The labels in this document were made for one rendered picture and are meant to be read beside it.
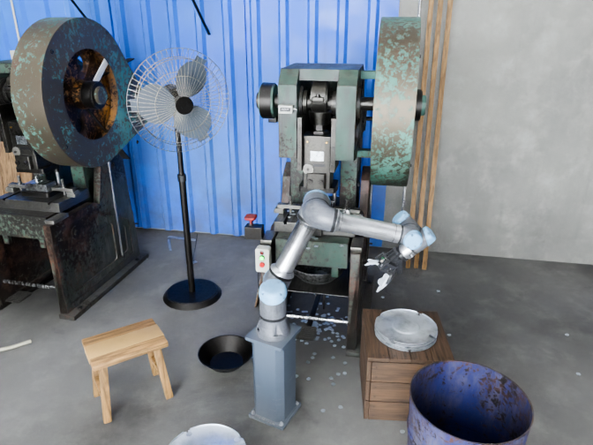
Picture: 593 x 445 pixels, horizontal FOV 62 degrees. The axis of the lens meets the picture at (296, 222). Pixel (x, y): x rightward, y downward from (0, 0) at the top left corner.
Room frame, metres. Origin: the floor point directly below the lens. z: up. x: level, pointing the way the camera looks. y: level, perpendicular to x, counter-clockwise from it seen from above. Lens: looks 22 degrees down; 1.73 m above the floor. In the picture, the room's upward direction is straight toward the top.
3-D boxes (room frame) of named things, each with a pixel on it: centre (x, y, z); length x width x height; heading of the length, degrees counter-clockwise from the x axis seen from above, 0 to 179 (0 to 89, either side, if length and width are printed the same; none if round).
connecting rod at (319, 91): (2.61, -0.12, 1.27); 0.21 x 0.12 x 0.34; 169
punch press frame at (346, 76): (2.75, -0.15, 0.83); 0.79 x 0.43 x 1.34; 169
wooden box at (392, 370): (1.97, -0.52, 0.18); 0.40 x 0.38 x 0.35; 176
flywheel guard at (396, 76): (2.65, -0.47, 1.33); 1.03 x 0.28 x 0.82; 169
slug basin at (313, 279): (2.61, -0.12, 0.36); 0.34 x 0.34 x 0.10
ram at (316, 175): (2.57, -0.12, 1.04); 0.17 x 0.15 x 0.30; 169
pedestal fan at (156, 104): (3.26, 0.67, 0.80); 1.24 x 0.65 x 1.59; 169
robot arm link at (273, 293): (1.85, 0.10, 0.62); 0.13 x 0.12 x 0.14; 178
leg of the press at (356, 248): (2.70, -0.41, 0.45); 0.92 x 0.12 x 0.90; 169
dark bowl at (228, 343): (2.20, 0.38, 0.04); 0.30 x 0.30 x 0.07
